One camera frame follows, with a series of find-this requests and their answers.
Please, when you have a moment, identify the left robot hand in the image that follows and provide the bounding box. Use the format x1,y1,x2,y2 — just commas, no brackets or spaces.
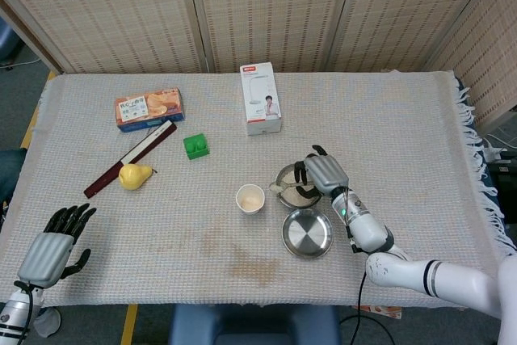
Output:
17,202,98,288

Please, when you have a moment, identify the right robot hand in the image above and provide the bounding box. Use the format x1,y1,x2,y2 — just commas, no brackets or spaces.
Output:
293,145,351,196

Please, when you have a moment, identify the small metal spoon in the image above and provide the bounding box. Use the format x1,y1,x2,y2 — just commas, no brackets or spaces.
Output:
268,182,302,194

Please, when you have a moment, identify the steel bowl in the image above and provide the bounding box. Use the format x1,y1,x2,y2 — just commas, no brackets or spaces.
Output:
275,162,324,209

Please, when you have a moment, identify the white paper cup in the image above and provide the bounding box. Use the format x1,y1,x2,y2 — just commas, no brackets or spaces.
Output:
235,183,266,216

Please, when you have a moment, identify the empty steel plate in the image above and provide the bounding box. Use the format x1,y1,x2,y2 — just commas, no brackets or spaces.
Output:
281,208,334,259

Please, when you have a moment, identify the grey rounded foot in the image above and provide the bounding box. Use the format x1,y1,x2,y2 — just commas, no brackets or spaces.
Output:
31,307,62,339

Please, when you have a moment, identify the dark blue fabric thing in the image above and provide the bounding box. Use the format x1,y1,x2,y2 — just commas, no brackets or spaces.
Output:
0,147,28,203

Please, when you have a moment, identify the white lamp box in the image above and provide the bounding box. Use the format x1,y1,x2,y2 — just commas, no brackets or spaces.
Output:
239,61,283,137

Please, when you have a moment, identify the yellow pear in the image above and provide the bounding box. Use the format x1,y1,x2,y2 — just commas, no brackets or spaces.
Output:
118,163,158,191

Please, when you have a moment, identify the grey woven tablecloth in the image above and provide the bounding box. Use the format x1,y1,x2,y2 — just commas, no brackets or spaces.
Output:
0,69,517,309

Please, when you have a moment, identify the green toy block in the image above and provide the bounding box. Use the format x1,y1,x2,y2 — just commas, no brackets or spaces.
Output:
183,133,211,160

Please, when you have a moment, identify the long dark red box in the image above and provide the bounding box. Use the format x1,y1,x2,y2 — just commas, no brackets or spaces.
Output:
82,120,179,200

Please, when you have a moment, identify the orange package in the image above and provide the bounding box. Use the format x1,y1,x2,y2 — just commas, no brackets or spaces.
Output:
351,305,403,320

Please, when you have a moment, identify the white power strip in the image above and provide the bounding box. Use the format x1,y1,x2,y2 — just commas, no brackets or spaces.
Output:
482,137,510,163

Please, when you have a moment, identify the bamboo folding screen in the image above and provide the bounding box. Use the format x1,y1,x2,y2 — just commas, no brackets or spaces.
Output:
0,0,517,132

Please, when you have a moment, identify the black box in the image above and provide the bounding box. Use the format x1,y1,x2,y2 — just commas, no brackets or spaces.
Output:
486,158,517,217

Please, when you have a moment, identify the orange biscuit box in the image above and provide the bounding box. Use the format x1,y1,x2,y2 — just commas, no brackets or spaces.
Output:
114,86,187,133

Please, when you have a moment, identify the black cable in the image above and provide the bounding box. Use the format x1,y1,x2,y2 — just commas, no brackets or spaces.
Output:
338,267,395,345

